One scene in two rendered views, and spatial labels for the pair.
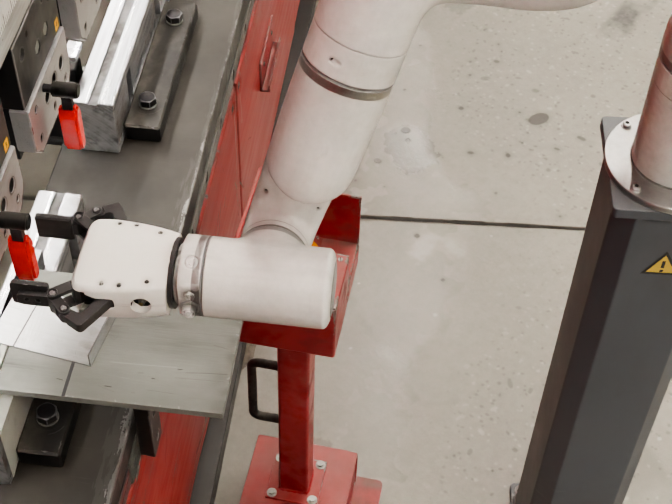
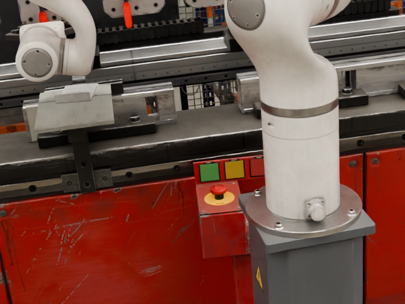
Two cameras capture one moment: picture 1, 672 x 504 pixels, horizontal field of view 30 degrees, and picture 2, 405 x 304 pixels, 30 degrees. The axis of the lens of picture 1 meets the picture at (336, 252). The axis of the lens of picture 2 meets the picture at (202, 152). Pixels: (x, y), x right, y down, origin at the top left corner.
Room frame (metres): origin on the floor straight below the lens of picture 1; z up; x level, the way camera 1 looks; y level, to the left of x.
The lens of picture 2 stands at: (0.85, -1.50, 1.60)
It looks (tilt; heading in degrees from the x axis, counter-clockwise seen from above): 24 degrees down; 79
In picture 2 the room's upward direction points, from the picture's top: 5 degrees counter-clockwise
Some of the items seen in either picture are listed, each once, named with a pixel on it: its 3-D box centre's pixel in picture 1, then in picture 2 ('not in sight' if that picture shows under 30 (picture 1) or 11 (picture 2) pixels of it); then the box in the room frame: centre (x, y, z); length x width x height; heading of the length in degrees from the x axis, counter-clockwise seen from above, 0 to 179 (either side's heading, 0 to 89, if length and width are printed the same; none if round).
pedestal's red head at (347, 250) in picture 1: (296, 262); (239, 205); (1.23, 0.06, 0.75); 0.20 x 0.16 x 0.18; 170
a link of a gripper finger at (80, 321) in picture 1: (92, 299); (22, 35); (0.80, 0.25, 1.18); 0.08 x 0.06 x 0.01; 172
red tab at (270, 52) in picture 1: (270, 53); not in sight; (1.91, 0.14, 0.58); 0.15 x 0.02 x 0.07; 175
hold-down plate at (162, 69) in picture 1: (162, 68); (310, 103); (1.50, 0.28, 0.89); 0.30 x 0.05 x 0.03; 175
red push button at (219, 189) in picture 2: not in sight; (219, 193); (1.18, 0.06, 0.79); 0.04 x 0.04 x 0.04
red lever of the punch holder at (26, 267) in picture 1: (15, 246); (43, 17); (0.85, 0.33, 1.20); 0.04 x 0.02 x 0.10; 85
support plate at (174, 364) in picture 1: (125, 340); (75, 107); (0.89, 0.24, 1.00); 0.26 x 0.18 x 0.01; 85
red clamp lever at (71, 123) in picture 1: (65, 115); (126, 7); (1.05, 0.31, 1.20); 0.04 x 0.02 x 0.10; 85
